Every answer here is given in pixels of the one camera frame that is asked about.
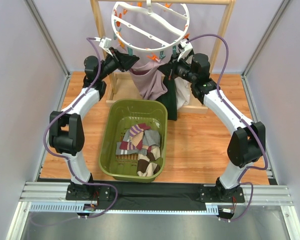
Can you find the pink sock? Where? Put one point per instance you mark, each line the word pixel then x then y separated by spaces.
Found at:
pixel 148 79

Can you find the maroon purple striped sock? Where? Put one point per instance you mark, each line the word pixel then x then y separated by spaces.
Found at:
pixel 133 138

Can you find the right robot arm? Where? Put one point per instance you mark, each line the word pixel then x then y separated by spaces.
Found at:
pixel 247 143

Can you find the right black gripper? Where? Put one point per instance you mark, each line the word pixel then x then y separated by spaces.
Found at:
pixel 176 64

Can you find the white sock on hanger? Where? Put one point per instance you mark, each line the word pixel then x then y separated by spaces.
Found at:
pixel 182 92

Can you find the black cloth strip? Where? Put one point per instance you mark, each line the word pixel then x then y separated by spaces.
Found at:
pixel 164 196

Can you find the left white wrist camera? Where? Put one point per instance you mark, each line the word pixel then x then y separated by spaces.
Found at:
pixel 104 44

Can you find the brown beige patterned sock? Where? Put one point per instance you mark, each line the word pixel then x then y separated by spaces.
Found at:
pixel 147 165

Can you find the dark green sock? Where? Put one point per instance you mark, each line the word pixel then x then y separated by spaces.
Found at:
pixel 169 99

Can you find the green plastic basket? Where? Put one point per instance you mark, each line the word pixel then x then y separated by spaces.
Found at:
pixel 122 115

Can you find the white round clip hanger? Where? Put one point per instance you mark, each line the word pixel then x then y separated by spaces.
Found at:
pixel 150 26

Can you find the aluminium frame rail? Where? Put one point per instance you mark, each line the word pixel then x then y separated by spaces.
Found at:
pixel 50 195

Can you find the teal clothes clip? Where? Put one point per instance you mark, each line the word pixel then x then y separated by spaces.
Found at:
pixel 162 55

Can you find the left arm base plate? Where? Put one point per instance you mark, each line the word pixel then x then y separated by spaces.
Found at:
pixel 83 192

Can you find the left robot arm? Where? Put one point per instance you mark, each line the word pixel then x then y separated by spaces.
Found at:
pixel 66 133

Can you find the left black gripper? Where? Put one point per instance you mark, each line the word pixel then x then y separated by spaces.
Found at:
pixel 118 59

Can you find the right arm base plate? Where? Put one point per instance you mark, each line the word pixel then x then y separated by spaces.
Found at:
pixel 215 194

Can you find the orange clothes clip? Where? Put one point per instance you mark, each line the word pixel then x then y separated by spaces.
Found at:
pixel 154 57

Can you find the grey striped sock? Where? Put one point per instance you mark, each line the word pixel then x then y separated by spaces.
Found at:
pixel 150 138

